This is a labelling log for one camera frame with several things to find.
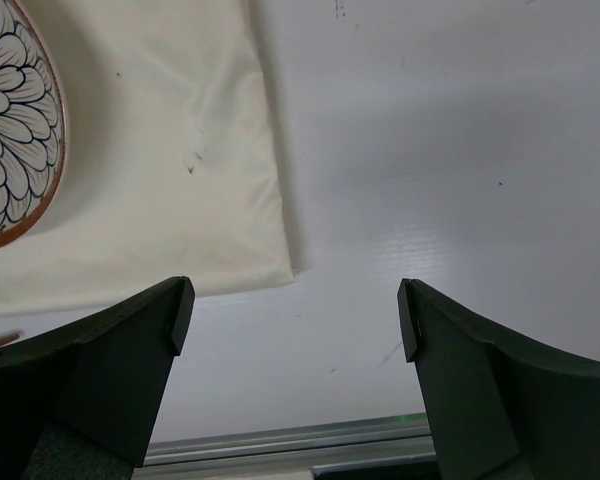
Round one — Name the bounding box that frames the aluminium front rail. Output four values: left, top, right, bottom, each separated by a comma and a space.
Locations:
141, 413, 435, 475

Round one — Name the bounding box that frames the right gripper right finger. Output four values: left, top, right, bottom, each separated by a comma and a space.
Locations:
397, 279, 600, 479

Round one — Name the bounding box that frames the cream cloth napkin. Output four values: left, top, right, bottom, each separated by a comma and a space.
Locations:
0, 1, 293, 317

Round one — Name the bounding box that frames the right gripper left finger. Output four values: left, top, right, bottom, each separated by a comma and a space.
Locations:
0, 277, 195, 479

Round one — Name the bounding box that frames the copper knife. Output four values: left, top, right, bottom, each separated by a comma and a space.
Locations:
0, 329, 25, 354

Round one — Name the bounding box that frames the floral patterned ceramic plate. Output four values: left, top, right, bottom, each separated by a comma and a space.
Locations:
0, 1, 68, 248

